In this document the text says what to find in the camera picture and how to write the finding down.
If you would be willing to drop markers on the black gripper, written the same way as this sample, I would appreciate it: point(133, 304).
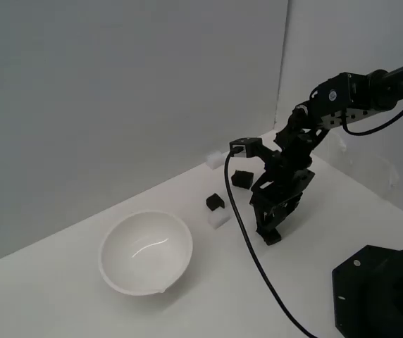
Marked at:
point(286, 183)

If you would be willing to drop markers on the black foam cube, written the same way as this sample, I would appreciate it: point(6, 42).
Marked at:
point(272, 239)
point(242, 179)
point(215, 202)

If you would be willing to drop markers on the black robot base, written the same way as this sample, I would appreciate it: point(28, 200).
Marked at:
point(370, 292)

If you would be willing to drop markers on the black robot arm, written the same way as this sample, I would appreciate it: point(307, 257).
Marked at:
point(335, 95)

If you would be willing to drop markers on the white bowl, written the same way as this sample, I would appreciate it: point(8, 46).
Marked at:
point(145, 253)

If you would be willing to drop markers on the white foam cube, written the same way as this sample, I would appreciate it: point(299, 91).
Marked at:
point(213, 159)
point(218, 219)

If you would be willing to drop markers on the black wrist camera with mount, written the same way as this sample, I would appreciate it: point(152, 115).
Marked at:
point(245, 145)

